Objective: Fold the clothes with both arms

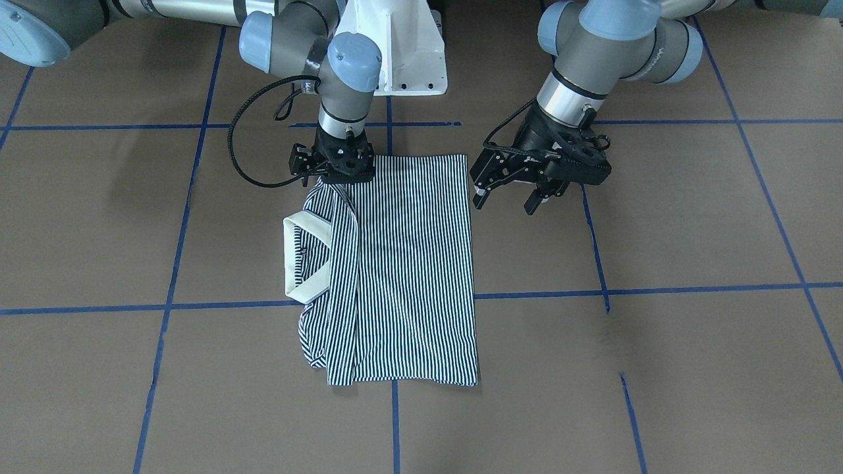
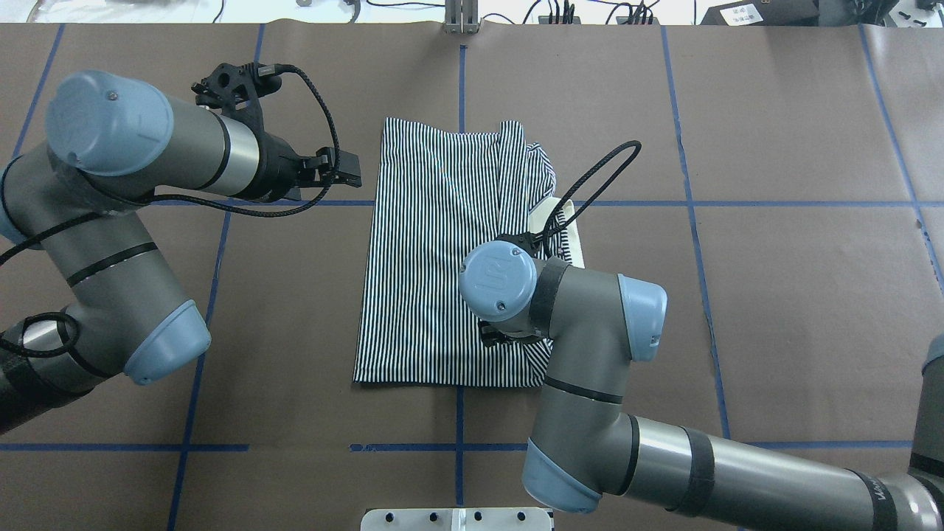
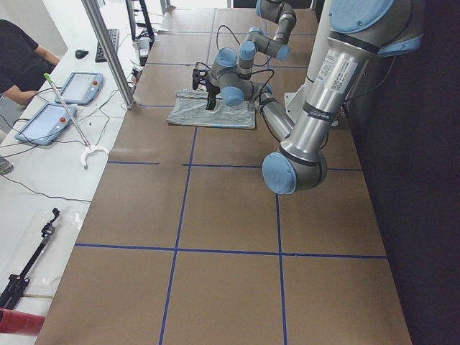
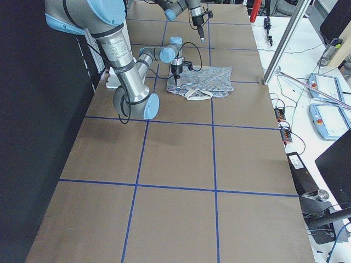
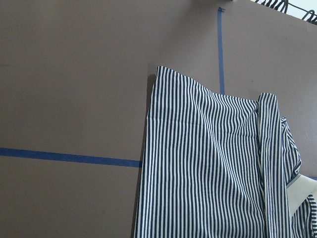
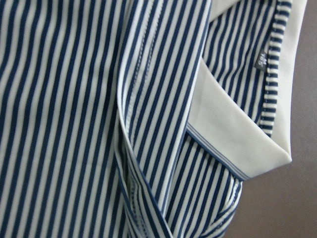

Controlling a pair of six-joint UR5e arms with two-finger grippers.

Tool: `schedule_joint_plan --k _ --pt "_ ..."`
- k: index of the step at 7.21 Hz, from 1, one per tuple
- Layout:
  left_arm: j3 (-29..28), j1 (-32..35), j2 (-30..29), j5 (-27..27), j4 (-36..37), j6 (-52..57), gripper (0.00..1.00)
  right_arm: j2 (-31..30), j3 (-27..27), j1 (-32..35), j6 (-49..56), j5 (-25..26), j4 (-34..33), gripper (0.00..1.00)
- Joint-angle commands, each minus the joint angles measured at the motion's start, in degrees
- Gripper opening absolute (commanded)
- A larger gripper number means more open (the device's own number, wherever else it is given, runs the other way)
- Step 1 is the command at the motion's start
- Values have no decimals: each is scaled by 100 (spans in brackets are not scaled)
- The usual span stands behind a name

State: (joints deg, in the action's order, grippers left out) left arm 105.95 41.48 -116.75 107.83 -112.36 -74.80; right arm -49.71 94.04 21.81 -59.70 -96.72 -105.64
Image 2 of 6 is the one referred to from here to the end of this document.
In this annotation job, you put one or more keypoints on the navy white striped polo shirt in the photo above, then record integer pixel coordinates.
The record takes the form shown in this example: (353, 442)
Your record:
(439, 195)

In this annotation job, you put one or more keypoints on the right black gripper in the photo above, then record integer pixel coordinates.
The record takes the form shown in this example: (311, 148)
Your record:
(495, 338)

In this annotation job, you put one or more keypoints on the black box with label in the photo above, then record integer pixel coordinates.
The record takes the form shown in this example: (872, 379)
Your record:
(763, 13)

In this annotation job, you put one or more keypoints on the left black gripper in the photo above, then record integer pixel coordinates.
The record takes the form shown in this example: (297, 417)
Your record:
(278, 168)

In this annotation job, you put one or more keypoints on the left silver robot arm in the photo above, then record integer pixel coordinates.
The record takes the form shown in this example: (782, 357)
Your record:
(113, 146)

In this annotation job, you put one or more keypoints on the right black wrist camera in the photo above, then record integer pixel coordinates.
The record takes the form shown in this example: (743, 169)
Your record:
(528, 242)

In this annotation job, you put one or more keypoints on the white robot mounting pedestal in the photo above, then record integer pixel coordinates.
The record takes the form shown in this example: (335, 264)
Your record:
(459, 518)

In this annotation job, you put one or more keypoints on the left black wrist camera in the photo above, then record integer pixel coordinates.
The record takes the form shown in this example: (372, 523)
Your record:
(236, 90)

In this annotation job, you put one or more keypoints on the aluminium frame post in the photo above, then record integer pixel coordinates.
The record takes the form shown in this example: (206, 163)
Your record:
(461, 17)

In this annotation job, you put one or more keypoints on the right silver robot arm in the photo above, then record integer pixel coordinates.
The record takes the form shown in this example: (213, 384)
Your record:
(586, 442)

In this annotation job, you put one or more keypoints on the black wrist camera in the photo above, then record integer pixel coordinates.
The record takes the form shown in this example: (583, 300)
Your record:
(528, 242)
(236, 90)

